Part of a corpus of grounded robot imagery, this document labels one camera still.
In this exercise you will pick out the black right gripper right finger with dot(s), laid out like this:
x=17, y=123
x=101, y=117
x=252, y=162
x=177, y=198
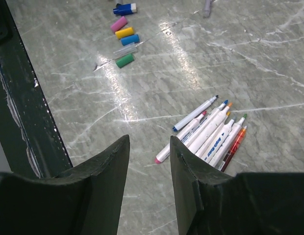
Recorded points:
x=210, y=202

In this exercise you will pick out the pink pen cap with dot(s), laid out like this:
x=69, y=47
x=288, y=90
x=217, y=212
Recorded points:
x=119, y=24

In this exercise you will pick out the light blue pen cap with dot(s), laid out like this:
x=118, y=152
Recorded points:
x=130, y=39

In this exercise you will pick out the yellow pen cap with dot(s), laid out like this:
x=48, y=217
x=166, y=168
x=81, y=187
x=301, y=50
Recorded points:
x=124, y=32

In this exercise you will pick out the dark blue white pen cap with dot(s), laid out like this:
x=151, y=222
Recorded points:
x=125, y=9

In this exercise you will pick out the green pen cap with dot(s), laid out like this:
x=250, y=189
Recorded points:
x=125, y=60

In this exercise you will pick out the yellow cap marker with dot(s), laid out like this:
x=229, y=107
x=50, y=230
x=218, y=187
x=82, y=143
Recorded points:
x=205, y=146

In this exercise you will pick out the pink cap marker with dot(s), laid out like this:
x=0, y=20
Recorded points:
x=164, y=153

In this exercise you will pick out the gray cap marker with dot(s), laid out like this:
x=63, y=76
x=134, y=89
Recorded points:
x=218, y=141

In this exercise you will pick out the clear pen cap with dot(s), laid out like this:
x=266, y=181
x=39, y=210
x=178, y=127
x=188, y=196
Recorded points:
x=125, y=50

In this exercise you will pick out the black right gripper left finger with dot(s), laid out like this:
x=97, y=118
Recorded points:
x=83, y=200

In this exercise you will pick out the white marker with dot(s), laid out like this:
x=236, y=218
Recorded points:
x=228, y=141

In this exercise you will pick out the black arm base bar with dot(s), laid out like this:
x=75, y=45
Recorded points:
x=29, y=137

